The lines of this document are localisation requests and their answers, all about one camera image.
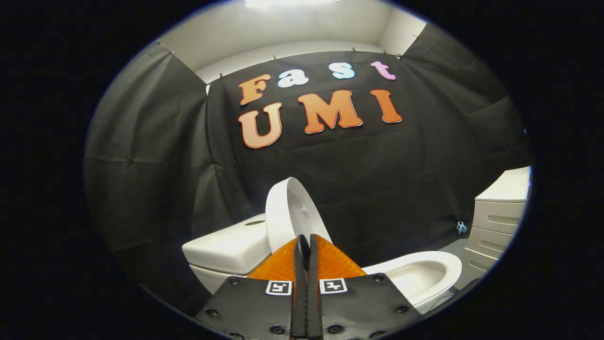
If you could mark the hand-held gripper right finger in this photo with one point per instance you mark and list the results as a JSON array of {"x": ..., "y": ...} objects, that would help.
[{"x": 315, "y": 293}]

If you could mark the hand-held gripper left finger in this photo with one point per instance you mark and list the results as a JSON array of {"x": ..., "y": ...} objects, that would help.
[{"x": 300, "y": 293}]

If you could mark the white toilet lid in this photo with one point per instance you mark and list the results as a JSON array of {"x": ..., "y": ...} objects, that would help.
[{"x": 292, "y": 212}]

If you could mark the white ceramic toilet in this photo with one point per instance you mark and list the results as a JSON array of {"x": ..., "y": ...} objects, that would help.
[{"x": 226, "y": 245}]

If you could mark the black backdrop cloth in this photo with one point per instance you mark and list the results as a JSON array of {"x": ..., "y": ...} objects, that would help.
[{"x": 377, "y": 165}]

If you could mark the pale blue clip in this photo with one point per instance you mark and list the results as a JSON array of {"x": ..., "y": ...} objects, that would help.
[{"x": 461, "y": 227}]

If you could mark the white drawer cabinet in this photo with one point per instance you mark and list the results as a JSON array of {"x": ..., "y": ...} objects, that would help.
[{"x": 500, "y": 212}]

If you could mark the ceiling light panel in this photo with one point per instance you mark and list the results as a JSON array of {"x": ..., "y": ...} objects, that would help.
[{"x": 288, "y": 2}]

